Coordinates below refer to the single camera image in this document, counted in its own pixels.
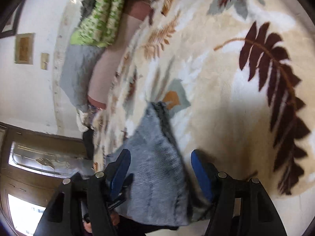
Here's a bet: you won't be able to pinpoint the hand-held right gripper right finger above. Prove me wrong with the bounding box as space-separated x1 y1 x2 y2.
191 149 287 236

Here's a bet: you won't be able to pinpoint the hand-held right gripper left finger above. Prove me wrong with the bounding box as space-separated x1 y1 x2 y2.
33 149 131 236

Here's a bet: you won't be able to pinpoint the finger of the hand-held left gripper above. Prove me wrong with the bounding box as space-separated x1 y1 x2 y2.
108 173 135 211

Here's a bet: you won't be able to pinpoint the grey-blue denim pants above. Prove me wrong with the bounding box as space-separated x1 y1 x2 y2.
106 101 197 227

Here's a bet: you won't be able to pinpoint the black cloth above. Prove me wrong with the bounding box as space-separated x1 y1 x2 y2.
82 130 95 159

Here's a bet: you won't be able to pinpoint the white crumpled pillow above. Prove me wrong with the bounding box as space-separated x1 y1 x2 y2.
76 108 95 132

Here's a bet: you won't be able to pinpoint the wooden door with glass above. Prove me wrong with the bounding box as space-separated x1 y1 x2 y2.
0 122 95 236

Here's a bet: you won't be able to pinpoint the leaf-print fleece blanket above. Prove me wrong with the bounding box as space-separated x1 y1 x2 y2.
92 0 312 197

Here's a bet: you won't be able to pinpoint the grey quilted cover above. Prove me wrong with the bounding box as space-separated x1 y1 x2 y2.
59 45 105 109

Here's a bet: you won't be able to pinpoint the pink padded headboard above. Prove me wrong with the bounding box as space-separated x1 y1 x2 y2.
87 0 154 110

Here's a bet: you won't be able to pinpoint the green patterned quilt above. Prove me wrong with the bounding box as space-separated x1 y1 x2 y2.
70 0 125 48

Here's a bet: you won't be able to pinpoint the small beige wall switch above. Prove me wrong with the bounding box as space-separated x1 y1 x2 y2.
40 53 50 70

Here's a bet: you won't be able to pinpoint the large beige wall plate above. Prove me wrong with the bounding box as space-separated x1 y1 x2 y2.
14 33 34 65

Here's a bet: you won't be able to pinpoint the dark framed wall picture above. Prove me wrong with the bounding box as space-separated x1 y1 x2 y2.
0 2 24 39

